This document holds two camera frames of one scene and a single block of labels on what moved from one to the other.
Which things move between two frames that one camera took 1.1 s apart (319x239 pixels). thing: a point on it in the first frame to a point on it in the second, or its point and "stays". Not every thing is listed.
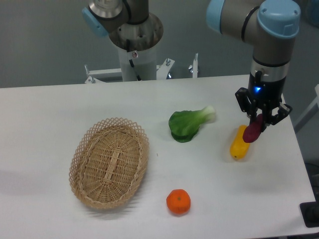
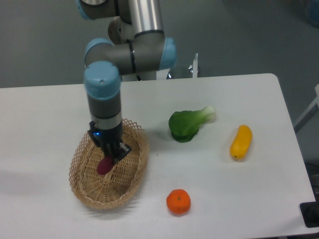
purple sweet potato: [253, 130] to [105, 165]
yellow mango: [239, 148] stays
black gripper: [266, 95] to [109, 139]
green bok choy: [184, 125] stays
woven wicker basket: [107, 163] stays
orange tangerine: [178, 201] stays
